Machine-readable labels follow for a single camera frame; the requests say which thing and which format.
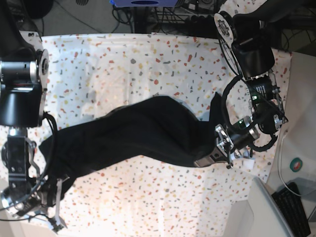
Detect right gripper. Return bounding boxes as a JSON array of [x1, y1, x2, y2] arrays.
[[0, 181, 49, 219]]

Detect black keyboard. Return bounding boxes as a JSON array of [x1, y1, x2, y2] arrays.
[[272, 188, 311, 237]]

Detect green tape roll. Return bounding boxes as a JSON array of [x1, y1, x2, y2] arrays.
[[289, 158, 303, 172]]

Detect terrazzo patterned tablecloth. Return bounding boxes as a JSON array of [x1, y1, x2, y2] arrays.
[[0, 33, 292, 237]]

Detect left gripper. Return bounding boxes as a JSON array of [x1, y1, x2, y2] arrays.
[[194, 124, 260, 168]]

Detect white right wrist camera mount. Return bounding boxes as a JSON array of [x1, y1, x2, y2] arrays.
[[49, 178, 67, 234]]

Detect grey laptop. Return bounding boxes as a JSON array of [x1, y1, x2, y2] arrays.
[[248, 177, 294, 237]]

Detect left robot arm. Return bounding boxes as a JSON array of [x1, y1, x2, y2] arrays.
[[194, 0, 303, 168]]

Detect white cable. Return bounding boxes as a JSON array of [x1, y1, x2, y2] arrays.
[[277, 130, 303, 197]]

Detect black t-shirt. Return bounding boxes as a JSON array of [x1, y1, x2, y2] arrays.
[[47, 94, 224, 207]]

